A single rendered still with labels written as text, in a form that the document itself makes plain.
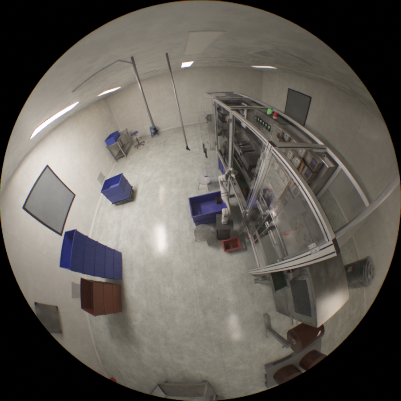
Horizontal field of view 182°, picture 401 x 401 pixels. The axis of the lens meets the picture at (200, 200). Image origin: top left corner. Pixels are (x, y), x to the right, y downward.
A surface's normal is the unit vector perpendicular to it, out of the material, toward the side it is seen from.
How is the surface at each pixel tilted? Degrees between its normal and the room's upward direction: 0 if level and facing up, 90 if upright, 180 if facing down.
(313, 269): 0
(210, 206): 0
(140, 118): 90
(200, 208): 0
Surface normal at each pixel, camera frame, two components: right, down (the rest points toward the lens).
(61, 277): 0.98, -0.18
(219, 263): -0.12, -0.56
